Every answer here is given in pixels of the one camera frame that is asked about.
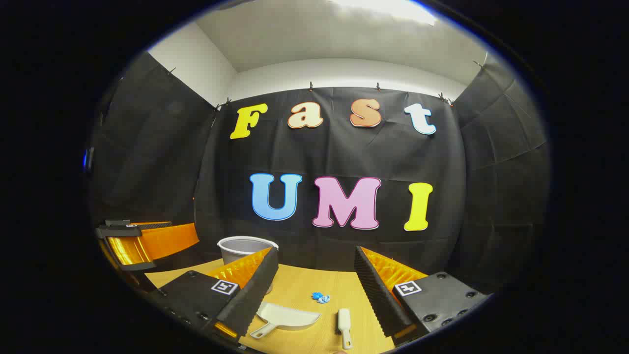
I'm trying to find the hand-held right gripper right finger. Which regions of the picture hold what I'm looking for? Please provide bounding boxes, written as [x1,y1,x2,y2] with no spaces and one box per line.
[354,246,492,347]

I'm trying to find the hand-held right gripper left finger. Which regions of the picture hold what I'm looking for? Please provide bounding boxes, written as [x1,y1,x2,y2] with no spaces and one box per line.
[147,247,279,345]

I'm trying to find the white ribbed garbage bin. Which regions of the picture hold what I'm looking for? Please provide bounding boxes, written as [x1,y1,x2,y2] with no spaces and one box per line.
[217,236,279,266]

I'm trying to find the white small broom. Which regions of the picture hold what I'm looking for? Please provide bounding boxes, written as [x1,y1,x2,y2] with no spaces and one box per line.
[337,308,353,350]

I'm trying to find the white small dustpan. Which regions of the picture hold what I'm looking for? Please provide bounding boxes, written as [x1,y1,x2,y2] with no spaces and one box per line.
[250,301,321,340]

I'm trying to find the wooden desktop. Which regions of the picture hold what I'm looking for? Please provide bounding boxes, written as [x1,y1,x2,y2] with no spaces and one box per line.
[145,258,428,354]

